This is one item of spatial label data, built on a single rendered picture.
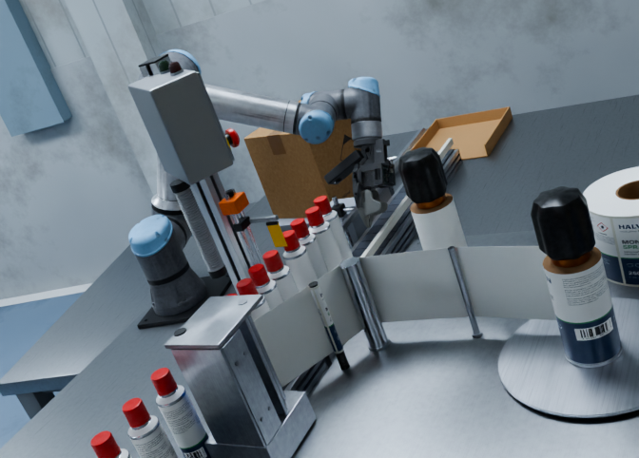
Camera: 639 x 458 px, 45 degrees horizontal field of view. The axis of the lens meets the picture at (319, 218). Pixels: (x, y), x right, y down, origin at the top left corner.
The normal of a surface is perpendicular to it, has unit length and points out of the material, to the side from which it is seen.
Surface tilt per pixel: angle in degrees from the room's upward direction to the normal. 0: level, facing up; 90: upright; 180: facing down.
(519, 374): 0
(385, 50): 90
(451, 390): 0
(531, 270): 90
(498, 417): 0
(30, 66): 90
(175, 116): 90
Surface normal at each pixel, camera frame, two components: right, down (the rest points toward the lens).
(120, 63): -0.26, 0.46
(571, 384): -0.32, -0.87
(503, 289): -0.51, 0.49
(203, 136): 0.45, 0.21
